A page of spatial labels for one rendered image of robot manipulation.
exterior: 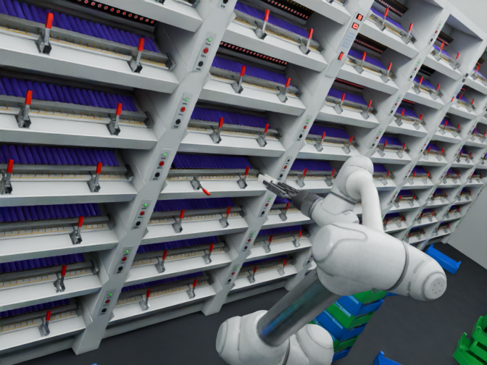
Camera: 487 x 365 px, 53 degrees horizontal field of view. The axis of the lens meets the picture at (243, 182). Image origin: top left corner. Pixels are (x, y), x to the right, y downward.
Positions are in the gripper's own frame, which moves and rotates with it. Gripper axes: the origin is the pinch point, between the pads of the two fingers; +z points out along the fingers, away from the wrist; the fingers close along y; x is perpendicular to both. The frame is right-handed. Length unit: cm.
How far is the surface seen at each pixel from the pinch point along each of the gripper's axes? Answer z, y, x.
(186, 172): 14.9, -29.8, -3.0
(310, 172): 15, 56, -3
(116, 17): 20, -71, 43
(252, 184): 12.4, 8.2, -7.1
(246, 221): 14.5, 15.7, -26.9
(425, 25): 2, 86, 82
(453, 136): 5, 208, 31
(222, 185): 12.4, -11.1, -7.1
